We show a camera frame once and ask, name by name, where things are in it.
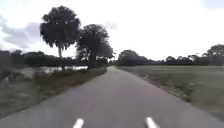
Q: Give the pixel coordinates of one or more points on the dark wood behind water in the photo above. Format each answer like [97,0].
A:
[30,59]

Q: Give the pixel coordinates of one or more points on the water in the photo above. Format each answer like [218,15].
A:
[56,69]

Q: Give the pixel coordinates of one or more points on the distant row of trees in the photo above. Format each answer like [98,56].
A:
[186,59]

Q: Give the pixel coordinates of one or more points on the robot's own part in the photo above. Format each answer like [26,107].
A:
[151,122]
[78,123]

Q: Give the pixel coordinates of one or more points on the grass verge with weeds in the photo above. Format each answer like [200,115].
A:
[40,86]

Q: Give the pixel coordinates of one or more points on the tall dark tree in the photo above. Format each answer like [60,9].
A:
[60,28]

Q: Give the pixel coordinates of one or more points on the grass field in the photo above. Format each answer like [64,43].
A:
[190,83]

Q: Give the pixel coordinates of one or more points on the grey asphalt road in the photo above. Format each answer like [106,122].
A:
[113,100]

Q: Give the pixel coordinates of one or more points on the broad dark tree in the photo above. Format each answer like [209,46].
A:
[93,43]

